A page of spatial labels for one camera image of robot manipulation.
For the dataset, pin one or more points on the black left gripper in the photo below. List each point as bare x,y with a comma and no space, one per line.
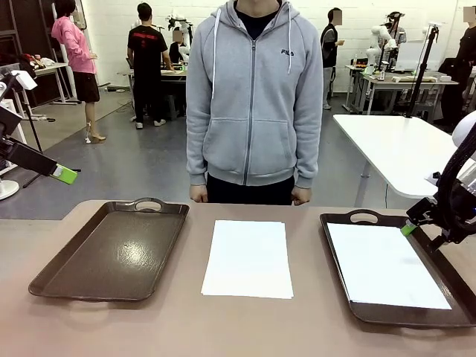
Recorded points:
9,122

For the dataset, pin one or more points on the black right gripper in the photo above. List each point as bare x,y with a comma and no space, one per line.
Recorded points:
463,212

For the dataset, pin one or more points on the white A4 paper sheet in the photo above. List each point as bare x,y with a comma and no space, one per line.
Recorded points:
383,267

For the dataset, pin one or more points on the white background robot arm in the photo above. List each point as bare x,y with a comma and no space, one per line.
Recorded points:
182,26
379,41

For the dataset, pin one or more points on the person's left hand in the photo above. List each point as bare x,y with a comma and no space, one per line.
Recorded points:
301,196

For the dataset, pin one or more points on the person's right hand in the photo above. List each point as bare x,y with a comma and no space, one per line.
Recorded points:
198,193

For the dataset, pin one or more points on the black floor tripod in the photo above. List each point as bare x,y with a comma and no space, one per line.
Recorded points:
33,130

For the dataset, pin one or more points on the white round stand base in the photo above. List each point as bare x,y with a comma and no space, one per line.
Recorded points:
7,189

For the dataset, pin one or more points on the white table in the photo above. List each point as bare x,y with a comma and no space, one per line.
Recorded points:
394,148

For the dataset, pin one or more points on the white desk with clutter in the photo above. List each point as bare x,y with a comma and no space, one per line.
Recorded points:
52,67

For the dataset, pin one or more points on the brown plastic serving tray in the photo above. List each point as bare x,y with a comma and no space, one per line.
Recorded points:
334,260
111,253

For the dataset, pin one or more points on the person in pink hoodie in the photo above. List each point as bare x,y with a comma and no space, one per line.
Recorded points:
76,52

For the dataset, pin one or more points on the grey plastic stool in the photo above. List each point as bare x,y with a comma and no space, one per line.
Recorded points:
175,106

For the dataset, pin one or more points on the background grey work table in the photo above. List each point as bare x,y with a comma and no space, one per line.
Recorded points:
401,80

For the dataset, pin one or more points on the person in black t-shirt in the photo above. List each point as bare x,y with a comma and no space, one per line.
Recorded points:
147,52

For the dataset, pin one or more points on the background workbench desk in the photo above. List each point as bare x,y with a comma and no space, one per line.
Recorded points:
175,74

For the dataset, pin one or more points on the person in dark clothes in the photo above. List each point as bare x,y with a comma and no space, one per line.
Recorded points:
463,67

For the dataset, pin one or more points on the seated person behind desk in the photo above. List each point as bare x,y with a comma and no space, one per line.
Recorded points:
177,48

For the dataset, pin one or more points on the white A4 paper stack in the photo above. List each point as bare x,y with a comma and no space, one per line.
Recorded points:
247,260

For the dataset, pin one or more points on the person in black vest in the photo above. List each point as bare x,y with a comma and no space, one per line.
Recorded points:
329,48

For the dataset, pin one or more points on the person in grey hoodie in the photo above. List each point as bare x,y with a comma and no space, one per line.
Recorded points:
253,111

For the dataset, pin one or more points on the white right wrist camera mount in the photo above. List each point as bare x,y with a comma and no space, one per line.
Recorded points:
432,177

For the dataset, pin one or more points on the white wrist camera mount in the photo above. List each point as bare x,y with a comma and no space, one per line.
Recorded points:
24,80
432,177

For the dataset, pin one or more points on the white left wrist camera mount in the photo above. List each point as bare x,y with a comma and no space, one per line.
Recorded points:
24,80

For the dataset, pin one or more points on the black camera tripod pole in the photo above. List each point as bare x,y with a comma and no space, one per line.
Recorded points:
422,70

